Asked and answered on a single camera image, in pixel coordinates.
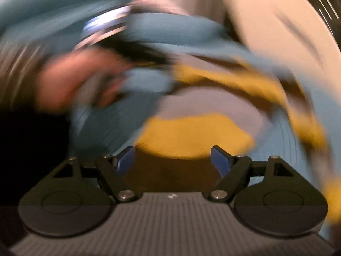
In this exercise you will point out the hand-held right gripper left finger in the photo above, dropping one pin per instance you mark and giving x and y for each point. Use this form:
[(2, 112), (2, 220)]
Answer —
[(125, 162)]

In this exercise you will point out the cream headboard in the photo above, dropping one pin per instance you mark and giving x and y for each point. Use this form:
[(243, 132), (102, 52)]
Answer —
[(279, 32)]

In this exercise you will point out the striped yellow brown grey sweater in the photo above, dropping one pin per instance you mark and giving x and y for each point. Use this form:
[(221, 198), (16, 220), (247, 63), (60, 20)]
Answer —
[(191, 136)]

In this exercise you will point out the blue quilted bedspread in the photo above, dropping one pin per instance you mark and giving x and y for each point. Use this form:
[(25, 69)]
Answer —
[(279, 141)]

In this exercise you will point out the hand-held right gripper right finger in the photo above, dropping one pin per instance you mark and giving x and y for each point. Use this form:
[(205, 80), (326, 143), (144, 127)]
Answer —
[(220, 162)]

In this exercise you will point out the person's left hand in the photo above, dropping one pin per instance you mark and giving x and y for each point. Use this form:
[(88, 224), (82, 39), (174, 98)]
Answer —
[(69, 77)]

